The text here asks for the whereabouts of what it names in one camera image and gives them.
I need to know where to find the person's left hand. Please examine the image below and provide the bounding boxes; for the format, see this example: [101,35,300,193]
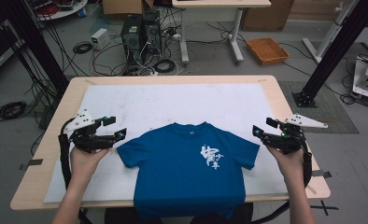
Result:
[69,145,111,188]

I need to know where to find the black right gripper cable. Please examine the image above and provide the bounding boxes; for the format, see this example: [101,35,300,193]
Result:
[299,132,313,189]

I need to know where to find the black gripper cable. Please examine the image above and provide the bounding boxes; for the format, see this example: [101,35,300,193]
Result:
[299,132,313,189]
[58,117,76,191]

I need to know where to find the orange woven tray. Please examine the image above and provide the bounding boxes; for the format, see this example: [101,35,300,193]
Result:
[245,36,290,66]

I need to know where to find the white desk with metal legs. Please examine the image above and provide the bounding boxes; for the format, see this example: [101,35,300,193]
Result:
[171,0,272,65]

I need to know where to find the small white power box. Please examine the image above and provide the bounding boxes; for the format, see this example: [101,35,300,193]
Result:
[90,27,111,51]

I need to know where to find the black equipment rack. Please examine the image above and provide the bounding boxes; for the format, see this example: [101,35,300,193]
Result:
[0,18,25,80]

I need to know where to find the grey floor mat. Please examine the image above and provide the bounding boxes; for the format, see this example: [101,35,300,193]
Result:
[278,80,360,135]

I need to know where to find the black metal frame post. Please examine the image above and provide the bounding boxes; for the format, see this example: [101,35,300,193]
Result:
[3,0,70,94]
[292,0,368,109]

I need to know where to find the round white table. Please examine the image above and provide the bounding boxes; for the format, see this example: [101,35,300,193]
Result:
[32,0,89,21]

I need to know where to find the person's right hand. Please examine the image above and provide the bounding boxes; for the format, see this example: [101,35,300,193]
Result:
[265,145,305,185]

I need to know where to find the coiled black cable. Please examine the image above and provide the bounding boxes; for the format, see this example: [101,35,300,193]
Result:
[72,40,93,55]
[0,100,28,122]
[153,58,177,75]

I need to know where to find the black computer tower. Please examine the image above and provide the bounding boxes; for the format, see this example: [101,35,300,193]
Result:
[120,14,143,64]
[141,9,163,61]

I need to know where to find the white metal stand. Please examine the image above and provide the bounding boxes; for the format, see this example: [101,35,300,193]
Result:
[302,0,362,64]

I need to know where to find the person's dark trousers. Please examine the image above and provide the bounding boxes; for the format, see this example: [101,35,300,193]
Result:
[104,203,255,224]

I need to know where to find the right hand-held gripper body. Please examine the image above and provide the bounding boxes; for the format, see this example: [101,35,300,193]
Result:
[261,113,329,156]

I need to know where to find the large cardboard box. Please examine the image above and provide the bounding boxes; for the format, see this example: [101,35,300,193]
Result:
[241,0,296,33]

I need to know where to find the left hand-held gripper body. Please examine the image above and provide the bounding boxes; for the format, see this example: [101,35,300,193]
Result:
[62,109,117,153]

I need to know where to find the blue t-shirt with white print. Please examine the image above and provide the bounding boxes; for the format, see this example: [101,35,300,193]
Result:
[116,121,261,220]

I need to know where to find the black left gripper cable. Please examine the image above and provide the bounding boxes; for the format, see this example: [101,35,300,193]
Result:
[58,117,76,191]

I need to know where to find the black tape strip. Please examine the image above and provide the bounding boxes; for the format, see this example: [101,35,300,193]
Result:
[310,170,333,179]
[19,158,44,171]

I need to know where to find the white table mat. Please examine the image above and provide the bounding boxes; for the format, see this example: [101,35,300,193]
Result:
[44,83,289,203]

